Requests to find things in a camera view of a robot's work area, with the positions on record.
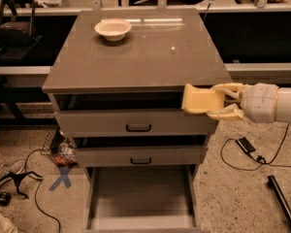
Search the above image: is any black chair base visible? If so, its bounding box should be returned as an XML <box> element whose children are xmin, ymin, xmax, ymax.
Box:
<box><xmin>0</xmin><ymin>171</ymin><xmax>43</xmax><ymax>206</ymax></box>

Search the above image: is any top grey drawer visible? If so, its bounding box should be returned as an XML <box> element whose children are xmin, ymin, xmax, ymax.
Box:
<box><xmin>53</xmin><ymin>90</ymin><xmax>225</xmax><ymax>138</ymax></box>

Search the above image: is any black power adapter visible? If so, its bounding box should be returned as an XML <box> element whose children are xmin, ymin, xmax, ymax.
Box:
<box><xmin>236</xmin><ymin>137</ymin><xmax>255</xmax><ymax>154</ymax></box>

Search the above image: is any black pole on floor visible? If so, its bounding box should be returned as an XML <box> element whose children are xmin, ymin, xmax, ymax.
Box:
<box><xmin>268</xmin><ymin>175</ymin><xmax>291</xmax><ymax>227</ymax></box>

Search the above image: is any black chair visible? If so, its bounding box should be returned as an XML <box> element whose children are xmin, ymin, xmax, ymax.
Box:
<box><xmin>0</xmin><ymin>0</ymin><xmax>39</xmax><ymax>61</ymax></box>

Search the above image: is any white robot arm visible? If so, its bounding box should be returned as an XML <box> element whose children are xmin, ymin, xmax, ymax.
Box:
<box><xmin>207</xmin><ymin>83</ymin><xmax>291</xmax><ymax>123</ymax></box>

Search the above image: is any wire basket with items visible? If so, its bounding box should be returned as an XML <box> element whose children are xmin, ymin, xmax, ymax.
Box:
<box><xmin>41</xmin><ymin>126</ymin><xmax>77</xmax><ymax>166</ymax></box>

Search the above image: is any black floor cable right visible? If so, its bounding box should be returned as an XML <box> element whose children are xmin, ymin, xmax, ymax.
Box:
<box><xmin>220</xmin><ymin>123</ymin><xmax>291</xmax><ymax>172</ymax></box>

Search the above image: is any blue tape cross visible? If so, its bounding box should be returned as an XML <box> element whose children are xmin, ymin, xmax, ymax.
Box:
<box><xmin>48</xmin><ymin>164</ymin><xmax>75</xmax><ymax>191</ymax></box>

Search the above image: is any black floor cable left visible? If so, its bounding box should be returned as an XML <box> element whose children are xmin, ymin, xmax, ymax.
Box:
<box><xmin>23</xmin><ymin>149</ymin><xmax>62</xmax><ymax>233</ymax></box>

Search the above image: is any black floor cable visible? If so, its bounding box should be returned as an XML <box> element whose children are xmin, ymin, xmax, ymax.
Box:
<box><xmin>23</xmin><ymin>149</ymin><xmax>62</xmax><ymax>233</ymax></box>
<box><xmin>220</xmin><ymin>123</ymin><xmax>291</xmax><ymax>172</ymax></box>

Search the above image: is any yellow sponge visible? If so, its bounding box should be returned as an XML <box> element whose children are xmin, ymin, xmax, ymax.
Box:
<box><xmin>181</xmin><ymin>83</ymin><xmax>225</xmax><ymax>114</ymax></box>

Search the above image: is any middle grey drawer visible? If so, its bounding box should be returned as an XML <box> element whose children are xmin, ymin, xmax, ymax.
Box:
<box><xmin>75</xmin><ymin>135</ymin><xmax>208</xmax><ymax>167</ymax></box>

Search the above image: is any grey drawer cabinet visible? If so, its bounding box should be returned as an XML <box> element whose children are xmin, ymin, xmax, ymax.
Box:
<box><xmin>42</xmin><ymin>7</ymin><xmax>235</xmax><ymax>233</ymax></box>

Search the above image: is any bottom grey drawer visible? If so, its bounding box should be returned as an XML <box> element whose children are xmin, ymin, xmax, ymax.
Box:
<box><xmin>83</xmin><ymin>165</ymin><xmax>201</xmax><ymax>233</ymax></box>

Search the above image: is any grey drawer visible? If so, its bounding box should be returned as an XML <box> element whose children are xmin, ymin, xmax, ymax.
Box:
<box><xmin>53</xmin><ymin>90</ymin><xmax>225</xmax><ymax>138</ymax></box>
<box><xmin>75</xmin><ymin>135</ymin><xmax>208</xmax><ymax>167</ymax></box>
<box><xmin>83</xmin><ymin>165</ymin><xmax>201</xmax><ymax>233</ymax></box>

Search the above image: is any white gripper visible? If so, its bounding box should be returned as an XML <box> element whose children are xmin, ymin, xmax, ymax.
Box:
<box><xmin>207</xmin><ymin>83</ymin><xmax>278</xmax><ymax>123</ymax></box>

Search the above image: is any white paper bowl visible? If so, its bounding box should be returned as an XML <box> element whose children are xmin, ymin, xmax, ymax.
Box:
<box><xmin>94</xmin><ymin>18</ymin><xmax>132</xmax><ymax>42</ymax></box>

